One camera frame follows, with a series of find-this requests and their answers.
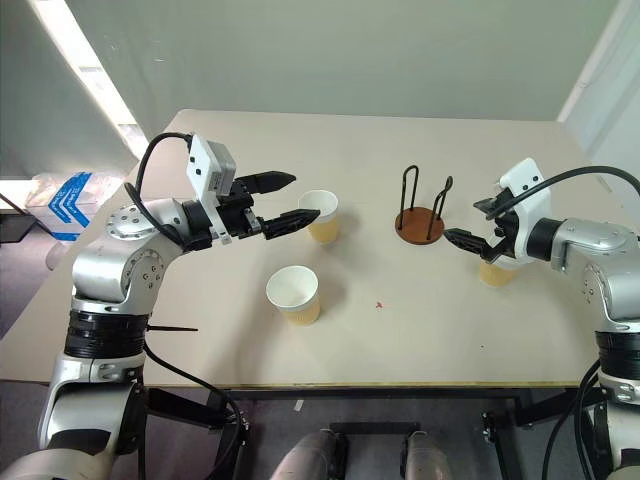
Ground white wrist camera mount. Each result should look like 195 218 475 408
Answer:
185 133 237 247
498 158 554 264

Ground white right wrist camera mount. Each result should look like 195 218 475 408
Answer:
498 158 554 264

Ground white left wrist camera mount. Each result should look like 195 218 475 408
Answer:
185 133 237 247

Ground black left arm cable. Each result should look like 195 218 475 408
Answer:
135 131 211 251

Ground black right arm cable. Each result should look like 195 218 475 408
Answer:
492 165 640 221

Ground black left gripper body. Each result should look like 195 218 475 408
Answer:
216 175 265 241

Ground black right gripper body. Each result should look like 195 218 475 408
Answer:
486 192 522 263

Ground black robot body cable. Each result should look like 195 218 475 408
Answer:
143 344 250 480
543 357 609 480

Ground blue and white box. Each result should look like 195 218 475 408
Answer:
24 169 126 242

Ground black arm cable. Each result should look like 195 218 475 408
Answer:
135 131 211 251
492 165 640 221

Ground tan paper cup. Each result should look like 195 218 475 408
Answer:
265 265 322 327
297 189 341 246
478 256 519 289

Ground brown cup holder stand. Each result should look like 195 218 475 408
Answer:
395 164 454 247

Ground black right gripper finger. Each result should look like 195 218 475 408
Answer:
473 196 505 219
444 228 495 262

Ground black metal table frame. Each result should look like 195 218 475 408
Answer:
142 383 539 480

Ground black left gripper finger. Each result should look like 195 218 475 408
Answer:
262 208 322 240
248 170 298 196

